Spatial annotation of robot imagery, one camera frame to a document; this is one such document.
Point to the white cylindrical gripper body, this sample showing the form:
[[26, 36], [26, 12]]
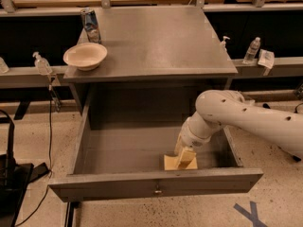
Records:
[[191, 139]]

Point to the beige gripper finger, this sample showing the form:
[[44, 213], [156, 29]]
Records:
[[185, 156], [179, 145]]

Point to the yellow sponge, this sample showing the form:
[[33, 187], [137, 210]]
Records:
[[170, 164]]

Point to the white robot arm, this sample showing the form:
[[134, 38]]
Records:
[[215, 109]]

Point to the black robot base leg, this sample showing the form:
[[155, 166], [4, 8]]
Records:
[[297, 159]]

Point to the grey open top drawer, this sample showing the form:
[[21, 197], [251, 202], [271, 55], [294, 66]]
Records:
[[124, 136]]

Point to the grey cabinet with counter top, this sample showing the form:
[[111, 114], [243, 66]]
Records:
[[153, 43]]

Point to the small pump bottle right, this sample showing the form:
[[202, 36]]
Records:
[[224, 42]]

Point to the clear plastic water bottle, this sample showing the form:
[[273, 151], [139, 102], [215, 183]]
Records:
[[252, 51]]

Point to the white ceramic bowl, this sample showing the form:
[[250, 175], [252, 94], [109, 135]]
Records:
[[86, 56]]

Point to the blue and silver drink can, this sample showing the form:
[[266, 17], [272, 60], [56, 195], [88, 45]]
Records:
[[90, 25]]

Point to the clear pump bottle left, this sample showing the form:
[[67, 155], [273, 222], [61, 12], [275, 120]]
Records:
[[42, 64]]

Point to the black stand base left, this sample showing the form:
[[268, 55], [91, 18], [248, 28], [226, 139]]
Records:
[[14, 178]]

